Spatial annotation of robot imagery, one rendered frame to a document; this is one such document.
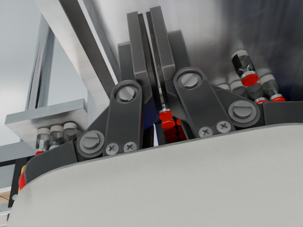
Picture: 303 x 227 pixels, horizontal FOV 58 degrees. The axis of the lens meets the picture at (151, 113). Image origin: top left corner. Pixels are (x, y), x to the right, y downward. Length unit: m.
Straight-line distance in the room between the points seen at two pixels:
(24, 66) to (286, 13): 1.44
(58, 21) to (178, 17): 0.13
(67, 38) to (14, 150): 0.32
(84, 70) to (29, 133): 0.18
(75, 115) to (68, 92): 1.33
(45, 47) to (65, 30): 0.51
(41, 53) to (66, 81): 0.90
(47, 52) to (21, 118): 0.38
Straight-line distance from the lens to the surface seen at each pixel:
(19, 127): 0.49
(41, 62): 0.79
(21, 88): 1.80
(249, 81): 0.36
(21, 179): 0.37
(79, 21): 0.29
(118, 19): 0.31
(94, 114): 0.42
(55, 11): 0.32
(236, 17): 0.35
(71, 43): 0.34
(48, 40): 0.86
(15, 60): 1.63
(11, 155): 0.60
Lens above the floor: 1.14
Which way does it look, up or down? 35 degrees down
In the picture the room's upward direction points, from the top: 171 degrees clockwise
